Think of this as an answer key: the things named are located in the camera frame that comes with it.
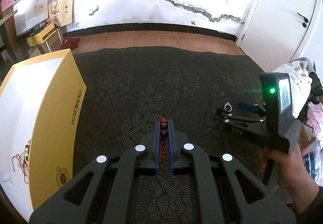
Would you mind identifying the red string silver charm bracelet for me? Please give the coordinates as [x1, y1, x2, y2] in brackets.
[10, 153, 31, 184]

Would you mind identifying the white plastic bag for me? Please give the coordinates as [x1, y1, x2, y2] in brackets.
[273, 57, 314, 118]

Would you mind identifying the red bead bracelet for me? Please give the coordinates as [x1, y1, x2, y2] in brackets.
[157, 117, 169, 165]

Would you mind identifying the right hand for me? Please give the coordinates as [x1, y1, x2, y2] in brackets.
[258, 145, 320, 214]

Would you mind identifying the white paper shopping bag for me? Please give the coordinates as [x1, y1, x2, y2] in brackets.
[13, 0, 48, 36]

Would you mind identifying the gold watch black strap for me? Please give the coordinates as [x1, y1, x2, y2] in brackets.
[23, 139, 32, 164]

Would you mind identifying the yellow flat box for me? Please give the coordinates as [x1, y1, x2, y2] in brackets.
[27, 22, 56, 47]

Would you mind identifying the yellow white cardboard box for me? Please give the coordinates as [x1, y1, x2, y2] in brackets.
[1, 49, 86, 220]

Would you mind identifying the pink box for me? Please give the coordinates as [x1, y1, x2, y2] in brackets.
[1, 0, 14, 13]

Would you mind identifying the black door handle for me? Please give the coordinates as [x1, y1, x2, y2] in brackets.
[297, 13, 309, 28]

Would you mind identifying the brown kraft paper bag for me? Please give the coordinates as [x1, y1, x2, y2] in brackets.
[48, 0, 73, 27]

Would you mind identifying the black patterned tablecloth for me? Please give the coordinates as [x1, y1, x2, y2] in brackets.
[70, 46, 291, 224]

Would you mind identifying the white door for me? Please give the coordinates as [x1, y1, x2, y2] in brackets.
[237, 0, 319, 71]

